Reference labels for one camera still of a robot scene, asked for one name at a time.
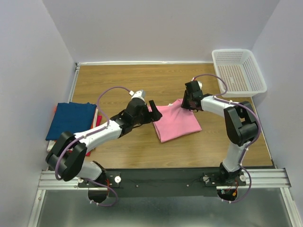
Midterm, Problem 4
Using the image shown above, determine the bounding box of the pink t shirt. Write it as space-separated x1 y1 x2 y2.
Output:
153 99 202 143

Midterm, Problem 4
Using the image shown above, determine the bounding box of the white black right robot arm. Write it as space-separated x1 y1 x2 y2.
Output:
181 80 260 185

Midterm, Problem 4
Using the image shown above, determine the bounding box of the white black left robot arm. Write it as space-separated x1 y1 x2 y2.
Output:
45 97 162 187

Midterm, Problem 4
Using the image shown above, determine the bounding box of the white plastic basket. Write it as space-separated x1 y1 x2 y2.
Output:
212 49 267 98

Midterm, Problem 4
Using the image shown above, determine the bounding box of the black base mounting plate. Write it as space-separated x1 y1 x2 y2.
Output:
78 167 246 201

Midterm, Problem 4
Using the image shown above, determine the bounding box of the folded white t shirt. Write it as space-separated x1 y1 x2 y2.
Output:
47 109 98 152

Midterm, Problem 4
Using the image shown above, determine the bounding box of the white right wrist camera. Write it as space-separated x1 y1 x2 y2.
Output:
197 81 203 90

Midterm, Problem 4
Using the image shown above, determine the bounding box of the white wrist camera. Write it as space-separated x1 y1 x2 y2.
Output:
128 89 146 101
197 81 203 90

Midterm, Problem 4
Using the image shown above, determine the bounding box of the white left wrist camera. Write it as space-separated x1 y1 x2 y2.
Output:
128 89 146 101

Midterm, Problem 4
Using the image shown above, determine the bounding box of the aluminium frame rail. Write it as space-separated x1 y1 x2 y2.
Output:
29 168 293 227

